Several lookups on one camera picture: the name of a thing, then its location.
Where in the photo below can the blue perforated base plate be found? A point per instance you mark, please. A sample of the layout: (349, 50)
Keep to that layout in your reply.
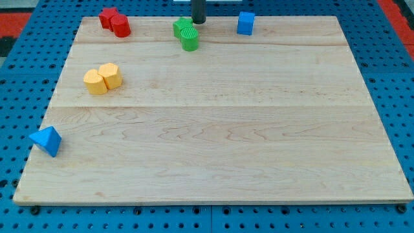
(33, 66)

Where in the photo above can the yellow heart block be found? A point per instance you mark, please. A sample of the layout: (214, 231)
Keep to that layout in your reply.
(94, 82)

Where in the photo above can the blue cube block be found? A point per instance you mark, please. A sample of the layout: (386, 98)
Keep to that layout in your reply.
(245, 23)

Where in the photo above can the wooden board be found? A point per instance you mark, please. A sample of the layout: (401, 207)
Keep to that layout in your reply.
(281, 117)

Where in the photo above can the red cylinder block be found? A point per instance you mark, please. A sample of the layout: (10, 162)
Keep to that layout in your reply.
(120, 26)

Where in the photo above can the red star block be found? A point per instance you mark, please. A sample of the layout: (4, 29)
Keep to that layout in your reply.
(105, 17)

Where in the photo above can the yellow hexagon block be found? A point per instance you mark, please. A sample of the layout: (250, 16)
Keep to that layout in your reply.
(111, 75)

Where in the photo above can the blue triangle block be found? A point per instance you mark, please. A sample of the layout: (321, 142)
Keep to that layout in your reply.
(47, 140)

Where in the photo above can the green cylinder block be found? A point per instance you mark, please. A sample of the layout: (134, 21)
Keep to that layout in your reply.
(189, 38)

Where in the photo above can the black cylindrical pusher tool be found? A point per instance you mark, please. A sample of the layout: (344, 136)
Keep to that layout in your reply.
(198, 11)

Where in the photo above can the green star block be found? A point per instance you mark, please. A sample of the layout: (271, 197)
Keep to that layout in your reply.
(180, 25)

